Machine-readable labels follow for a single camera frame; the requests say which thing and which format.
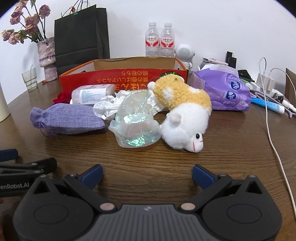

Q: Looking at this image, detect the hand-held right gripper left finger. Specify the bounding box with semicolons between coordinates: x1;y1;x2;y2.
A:
28;164;116;212

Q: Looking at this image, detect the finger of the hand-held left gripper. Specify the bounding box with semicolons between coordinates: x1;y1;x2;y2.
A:
0;158;57;178
0;149;19;163

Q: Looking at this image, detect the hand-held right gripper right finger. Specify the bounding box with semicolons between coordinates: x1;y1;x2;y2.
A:
180;164;264;212

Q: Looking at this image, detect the purple cloth drawstring pouch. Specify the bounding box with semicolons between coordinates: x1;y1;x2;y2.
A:
30;103;105;137

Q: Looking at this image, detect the yellow white plush hamster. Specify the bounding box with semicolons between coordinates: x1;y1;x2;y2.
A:
147;72;212;153

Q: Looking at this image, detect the iridescent clear plastic bag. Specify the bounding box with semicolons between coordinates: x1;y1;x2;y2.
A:
109;90;162;148

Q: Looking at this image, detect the white tissue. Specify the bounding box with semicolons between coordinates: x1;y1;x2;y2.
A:
93;90;164;121

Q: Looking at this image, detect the red artificial rose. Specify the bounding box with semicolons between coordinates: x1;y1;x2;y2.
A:
53;91;73;104

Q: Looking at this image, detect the clear cotton swab container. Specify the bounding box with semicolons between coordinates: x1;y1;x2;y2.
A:
69;84;116;105

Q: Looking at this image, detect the orange rimmed cardboard box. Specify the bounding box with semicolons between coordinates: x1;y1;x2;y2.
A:
59;57;189;93

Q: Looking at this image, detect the cream white container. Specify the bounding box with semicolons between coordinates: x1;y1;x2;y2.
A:
0;89;11;122

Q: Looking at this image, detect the clear glass cup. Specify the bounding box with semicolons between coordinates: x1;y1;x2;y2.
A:
21;68;38;91

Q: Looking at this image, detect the purple tissue pack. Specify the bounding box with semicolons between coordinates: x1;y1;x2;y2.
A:
192;64;252;112

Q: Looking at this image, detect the blue white tube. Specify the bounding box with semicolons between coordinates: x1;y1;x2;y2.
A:
251;97;285;114

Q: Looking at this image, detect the white pen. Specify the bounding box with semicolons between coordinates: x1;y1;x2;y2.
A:
281;98;296;113

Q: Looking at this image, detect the white power adapter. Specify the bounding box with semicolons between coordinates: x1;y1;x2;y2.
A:
255;73;275;94

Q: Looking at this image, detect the pink printed case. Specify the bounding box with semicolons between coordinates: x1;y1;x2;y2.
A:
202;57;228;66

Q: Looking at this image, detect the white robot speaker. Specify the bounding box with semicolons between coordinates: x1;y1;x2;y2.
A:
174;43;196;69

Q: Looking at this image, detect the brown cardboard piece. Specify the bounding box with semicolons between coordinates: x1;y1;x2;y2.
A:
285;68;296;102

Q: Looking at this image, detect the black paper bag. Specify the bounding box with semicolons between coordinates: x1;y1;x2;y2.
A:
54;5;110;75

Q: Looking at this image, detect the dried pink flower bouquet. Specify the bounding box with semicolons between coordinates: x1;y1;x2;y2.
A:
2;0;51;44

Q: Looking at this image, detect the clear water bottle red label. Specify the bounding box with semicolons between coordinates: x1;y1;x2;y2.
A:
160;22;175;58
145;22;161;57

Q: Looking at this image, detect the white charging cable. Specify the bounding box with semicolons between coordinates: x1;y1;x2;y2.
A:
259;57;296;209

